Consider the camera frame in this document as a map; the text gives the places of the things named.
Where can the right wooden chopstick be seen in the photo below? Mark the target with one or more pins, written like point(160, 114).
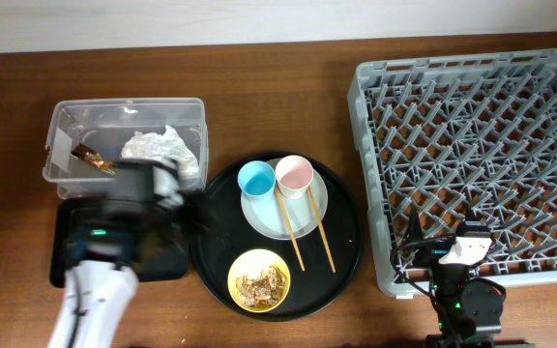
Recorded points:
point(321, 229)

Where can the grey plate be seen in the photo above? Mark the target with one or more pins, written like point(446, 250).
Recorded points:
point(266, 218)

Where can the yellow bowl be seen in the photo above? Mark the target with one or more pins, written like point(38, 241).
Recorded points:
point(250, 263)

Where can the food scraps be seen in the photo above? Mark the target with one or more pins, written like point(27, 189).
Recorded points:
point(263, 291)

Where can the white napkin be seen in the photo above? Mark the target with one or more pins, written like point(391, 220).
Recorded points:
point(167, 147)

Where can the grey dishwasher rack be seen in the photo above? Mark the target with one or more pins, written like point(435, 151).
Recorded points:
point(447, 135)

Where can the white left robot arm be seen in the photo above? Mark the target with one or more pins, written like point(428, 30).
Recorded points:
point(96, 297)

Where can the round black tray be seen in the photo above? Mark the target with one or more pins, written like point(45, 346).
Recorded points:
point(312, 288)

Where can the wooden chopstick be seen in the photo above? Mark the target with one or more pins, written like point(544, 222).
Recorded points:
point(289, 229)
point(321, 229)

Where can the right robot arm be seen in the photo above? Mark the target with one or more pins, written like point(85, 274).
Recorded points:
point(468, 308)

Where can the left wooden chopstick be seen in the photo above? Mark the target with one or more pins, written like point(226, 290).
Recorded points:
point(289, 229)

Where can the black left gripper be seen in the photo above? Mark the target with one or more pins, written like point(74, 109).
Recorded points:
point(195, 215)

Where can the black rectangular tray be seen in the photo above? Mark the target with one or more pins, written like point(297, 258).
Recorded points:
point(78, 217)

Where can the clear plastic bin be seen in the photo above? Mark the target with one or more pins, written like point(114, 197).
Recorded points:
point(105, 125)

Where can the gold foil wrapper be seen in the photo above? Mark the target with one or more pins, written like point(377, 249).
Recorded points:
point(90, 156)

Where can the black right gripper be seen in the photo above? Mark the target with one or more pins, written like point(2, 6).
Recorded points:
point(430, 250)

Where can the pink cup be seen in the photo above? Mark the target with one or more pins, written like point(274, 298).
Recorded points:
point(294, 175)

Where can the blue cup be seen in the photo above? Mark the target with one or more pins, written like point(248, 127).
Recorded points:
point(257, 180)

